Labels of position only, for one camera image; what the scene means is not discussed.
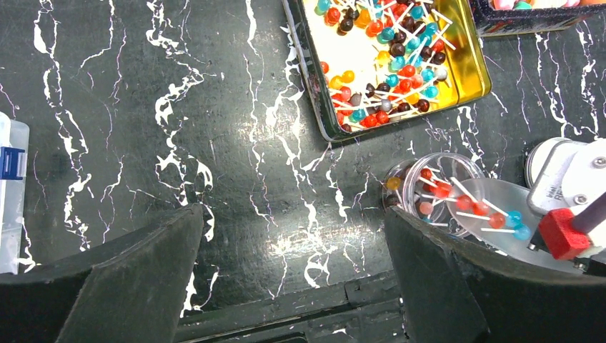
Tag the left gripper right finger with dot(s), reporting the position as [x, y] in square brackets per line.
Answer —
[456, 291]

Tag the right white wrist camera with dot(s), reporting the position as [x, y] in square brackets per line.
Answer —
[570, 195]

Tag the translucent plastic scoop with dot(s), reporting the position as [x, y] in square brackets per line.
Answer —
[519, 250]

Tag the clear plastic box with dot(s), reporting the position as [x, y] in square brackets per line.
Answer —
[14, 156]

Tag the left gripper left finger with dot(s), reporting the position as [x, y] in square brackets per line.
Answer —
[131, 289]

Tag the tin tray of lollipops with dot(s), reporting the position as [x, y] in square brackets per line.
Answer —
[367, 64]

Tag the white round jar lid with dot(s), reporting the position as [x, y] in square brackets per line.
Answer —
[537, 157]

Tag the clear plastic jar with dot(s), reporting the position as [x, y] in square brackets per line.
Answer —
[423, 188]

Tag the lollipops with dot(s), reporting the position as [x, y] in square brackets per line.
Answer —
[490, 206]

